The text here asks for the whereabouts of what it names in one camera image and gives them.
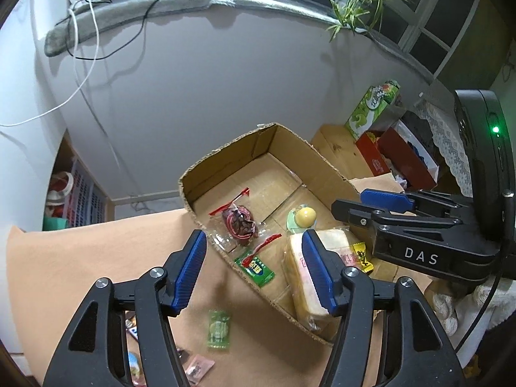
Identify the white lace cloth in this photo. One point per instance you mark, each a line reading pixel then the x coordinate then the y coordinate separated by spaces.
pixel 447 145

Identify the white window frame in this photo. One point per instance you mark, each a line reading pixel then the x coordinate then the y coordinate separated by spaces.
pixel 415 24

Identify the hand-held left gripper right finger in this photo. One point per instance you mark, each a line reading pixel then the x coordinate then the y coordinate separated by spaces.
pixel 318 274

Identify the green sachet white label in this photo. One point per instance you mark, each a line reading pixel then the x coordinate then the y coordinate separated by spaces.
pixel 256 269

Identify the green carton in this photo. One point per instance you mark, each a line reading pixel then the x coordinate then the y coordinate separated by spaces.
pixel 367 113

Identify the dark clothing pile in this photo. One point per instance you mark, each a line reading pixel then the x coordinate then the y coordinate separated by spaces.
pixel 419 129

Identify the brown paper sheet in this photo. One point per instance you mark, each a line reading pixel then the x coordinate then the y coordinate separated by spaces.
pixel 100 250

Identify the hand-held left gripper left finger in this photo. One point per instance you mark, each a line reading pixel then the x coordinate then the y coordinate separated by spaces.
pixel 189 270

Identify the brown jelly cup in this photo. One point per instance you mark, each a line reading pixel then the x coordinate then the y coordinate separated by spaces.
pixel 135 365

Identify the small green candy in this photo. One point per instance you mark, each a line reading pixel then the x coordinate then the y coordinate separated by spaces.
pixel 219 328

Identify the clear dried fruit packet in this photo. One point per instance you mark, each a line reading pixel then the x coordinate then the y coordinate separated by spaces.
pixel 240 221

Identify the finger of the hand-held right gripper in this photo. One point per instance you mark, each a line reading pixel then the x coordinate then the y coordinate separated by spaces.
pixel 350 211
pixel 383 198

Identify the small pink packet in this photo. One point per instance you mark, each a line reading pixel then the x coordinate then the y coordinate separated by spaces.
pixel 199 367

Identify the cardboard box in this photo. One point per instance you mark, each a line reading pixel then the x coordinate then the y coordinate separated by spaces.
pixel 250 149

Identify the green bag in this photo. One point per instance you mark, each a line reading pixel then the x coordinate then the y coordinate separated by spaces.
pixel 54 223

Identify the sliced bread packet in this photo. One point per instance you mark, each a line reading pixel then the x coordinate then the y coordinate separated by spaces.
pixel 296 282

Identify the yellow jelly cup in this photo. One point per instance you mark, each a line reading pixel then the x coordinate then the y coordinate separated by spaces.
pixel 306 217

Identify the olive curtain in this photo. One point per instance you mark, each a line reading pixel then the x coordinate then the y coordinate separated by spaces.
pixel 483 40

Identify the bright red box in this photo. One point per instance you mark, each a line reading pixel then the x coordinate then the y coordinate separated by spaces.
pixel 373 157

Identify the red white container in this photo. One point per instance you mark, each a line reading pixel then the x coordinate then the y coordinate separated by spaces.
pixel 60 185

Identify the yellow candy wrapper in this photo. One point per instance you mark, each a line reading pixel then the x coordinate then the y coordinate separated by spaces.
pixel 360 254

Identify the dark red box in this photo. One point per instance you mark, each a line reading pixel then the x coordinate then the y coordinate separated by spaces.
pixel 407 161

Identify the white knitted cloth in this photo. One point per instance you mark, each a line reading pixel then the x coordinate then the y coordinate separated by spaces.
pixel 447 306

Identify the white plastic basket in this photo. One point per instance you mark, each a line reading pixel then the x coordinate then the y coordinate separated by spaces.
pixel 86 197

